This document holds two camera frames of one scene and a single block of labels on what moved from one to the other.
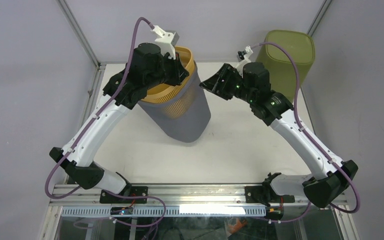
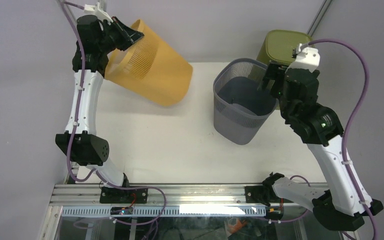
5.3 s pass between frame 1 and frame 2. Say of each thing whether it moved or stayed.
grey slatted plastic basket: moved
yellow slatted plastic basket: moved
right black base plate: stayed
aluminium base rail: stayed
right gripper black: moved
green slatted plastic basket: stayed
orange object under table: stayed
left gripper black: moved
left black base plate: stayed
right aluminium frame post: stayed
